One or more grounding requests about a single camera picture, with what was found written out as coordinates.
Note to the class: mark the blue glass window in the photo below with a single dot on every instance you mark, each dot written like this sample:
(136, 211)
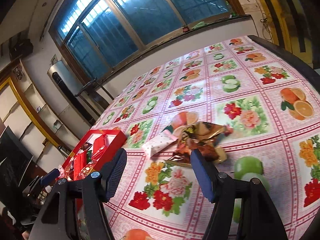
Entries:
(99, 37)

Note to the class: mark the red gift box tray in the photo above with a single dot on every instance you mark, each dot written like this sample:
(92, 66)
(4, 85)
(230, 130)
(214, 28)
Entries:
(115, 140)

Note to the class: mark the black flat television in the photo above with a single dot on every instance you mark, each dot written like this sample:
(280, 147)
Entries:
(15, 159)

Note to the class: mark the white pink snack packet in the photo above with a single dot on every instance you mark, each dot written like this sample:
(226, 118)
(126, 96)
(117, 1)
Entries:
(158, 143)

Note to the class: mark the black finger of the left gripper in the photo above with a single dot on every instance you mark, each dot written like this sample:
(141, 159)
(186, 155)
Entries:
(38, 183)

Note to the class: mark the silver standing air conditioner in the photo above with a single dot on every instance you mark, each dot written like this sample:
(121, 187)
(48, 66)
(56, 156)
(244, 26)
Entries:
(68, 86)

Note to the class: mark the small red snack packet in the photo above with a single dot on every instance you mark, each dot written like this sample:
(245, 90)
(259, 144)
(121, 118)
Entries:
(99, 144)

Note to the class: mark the large red snack packet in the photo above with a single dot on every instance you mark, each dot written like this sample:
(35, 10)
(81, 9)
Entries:
(80, 162)

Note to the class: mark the brown gold snack bag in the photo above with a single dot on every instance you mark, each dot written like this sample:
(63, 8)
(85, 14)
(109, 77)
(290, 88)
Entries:
(202, 136)

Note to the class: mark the floral fruit pattern tablecloth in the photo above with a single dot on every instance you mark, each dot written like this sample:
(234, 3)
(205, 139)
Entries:
(246, 103)

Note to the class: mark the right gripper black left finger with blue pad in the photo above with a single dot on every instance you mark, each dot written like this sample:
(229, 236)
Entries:
(58, 217)

